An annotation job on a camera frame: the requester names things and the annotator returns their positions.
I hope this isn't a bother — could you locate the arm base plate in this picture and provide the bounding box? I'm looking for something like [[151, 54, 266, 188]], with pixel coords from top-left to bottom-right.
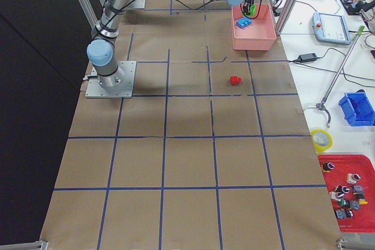
[[126, 0, 146, 10], [85, 61, 137, 98]]

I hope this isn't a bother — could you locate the green toy block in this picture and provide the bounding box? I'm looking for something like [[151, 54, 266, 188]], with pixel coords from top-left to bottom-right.
[[242, 4, 254, 19]]

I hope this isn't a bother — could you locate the teach pendant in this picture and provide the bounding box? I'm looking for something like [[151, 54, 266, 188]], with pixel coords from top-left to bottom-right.
[[312, 12, 352, 45]]

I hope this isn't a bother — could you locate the red toy block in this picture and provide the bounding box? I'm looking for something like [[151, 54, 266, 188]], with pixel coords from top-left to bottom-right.
[[230, 76, 242, 86]]

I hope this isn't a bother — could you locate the blue storage bin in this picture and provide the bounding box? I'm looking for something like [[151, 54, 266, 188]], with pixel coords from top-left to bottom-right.
[[338, 91, 374, 126]]

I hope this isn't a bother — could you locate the pink plastic box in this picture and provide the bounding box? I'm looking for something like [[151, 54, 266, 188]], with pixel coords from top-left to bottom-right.
[[231, 4, 277, 51]]

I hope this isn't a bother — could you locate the red plastic tray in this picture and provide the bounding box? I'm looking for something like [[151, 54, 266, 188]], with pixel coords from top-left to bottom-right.
[[318, 154, 374, 232]]

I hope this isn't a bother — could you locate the reacher grabber tool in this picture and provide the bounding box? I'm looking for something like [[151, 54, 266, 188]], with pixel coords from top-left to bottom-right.
[[303, 25, 365, 128]]

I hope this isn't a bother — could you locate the yellow tape roll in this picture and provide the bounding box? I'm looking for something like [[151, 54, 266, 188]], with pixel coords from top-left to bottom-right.
[[311, 129, 333, 153]]

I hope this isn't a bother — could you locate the black power adapter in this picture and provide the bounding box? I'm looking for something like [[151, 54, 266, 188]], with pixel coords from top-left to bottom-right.
[[296, 53, 318, 63]]

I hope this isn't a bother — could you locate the blue toy block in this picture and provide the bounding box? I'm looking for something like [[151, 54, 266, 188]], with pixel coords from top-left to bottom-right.
[[236, 17, 253, 29]]

